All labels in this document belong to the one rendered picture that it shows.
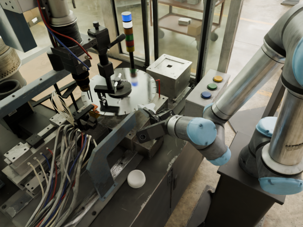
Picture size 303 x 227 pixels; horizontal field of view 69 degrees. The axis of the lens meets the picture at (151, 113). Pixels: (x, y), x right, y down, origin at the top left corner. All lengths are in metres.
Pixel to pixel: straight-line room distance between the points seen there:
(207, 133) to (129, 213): 0.42
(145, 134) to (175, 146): 0.27
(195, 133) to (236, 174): 0.40
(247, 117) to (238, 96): 1.57
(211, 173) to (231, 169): 0.86
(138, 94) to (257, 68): 0.49
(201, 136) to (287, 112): 0.21
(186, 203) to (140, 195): 0.84
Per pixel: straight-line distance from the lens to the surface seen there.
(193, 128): 0.62
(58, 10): 0.68
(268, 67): 0.65
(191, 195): 1.72
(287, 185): 0.76
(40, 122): 1.13
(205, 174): 1.81
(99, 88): 0.90
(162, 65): 1.21
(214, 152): 0.70
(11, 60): 1.40
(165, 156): 0.96
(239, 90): 0.69
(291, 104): 0.58
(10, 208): 1.01
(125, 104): 0.90
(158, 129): 0.75
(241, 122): 2.20
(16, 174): 1.02
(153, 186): 0.90
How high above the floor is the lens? 1.55
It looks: 45 degrees down
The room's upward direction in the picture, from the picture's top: 4 degrees counter-clockwise
